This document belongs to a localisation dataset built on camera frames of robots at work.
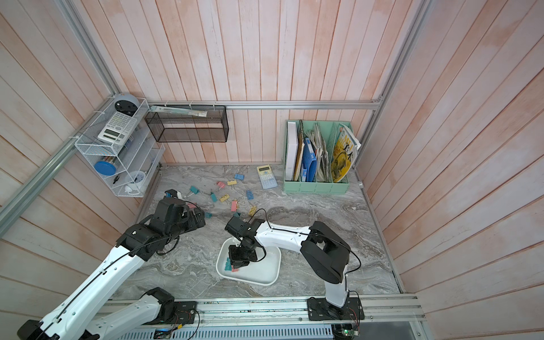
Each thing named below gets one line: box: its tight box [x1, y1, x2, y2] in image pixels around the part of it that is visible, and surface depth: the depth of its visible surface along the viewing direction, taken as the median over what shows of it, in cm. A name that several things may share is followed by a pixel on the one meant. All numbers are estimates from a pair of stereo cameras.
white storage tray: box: [216, 236, 282, 287], surface depth 75 cm
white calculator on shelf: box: [97, 111, 138, 146], surface depth 79 cm
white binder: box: [284, 121, 299, 182], surface depth 100 cm
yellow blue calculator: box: [256, 164, 278, 190], surface depth 116 cm
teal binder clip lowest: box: [224, 257, 232, 271], surface depth 84 cm
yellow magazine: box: [330, 123, 362, 183], surface depth 103 cm
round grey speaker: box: [113, 93, 141, 117], surface depth 83 cm
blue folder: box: [300, 137, 318, 183], surface depth 98 cm
